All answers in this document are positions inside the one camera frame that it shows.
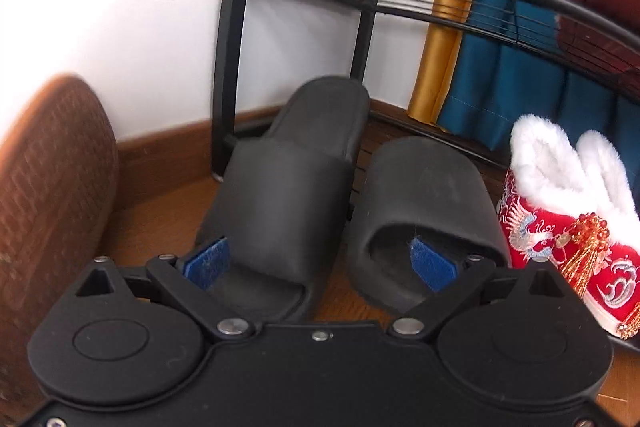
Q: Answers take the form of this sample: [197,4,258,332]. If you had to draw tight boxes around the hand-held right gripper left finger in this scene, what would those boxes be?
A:
[72,236,256,344]

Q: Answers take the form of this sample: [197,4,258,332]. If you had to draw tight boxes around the blue curtain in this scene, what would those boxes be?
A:
[436,0,640,158]

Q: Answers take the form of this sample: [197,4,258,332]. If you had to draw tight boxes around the brown leather fleece-lined slipper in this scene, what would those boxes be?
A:
[0,74,121,410]

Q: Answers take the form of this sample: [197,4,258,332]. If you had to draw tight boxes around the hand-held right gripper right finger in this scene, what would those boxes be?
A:
[390,234,573,344]

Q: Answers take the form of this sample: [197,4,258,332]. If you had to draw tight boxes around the gold curtain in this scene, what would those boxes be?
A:
[406,0,484,124]

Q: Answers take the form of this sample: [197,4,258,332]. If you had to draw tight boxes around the black rubber slipper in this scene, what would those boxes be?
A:
[195,75,372,323]
[344,136,512,315]

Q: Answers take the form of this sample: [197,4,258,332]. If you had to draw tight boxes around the black metal shoe rack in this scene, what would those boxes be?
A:
[210,0,640,182]

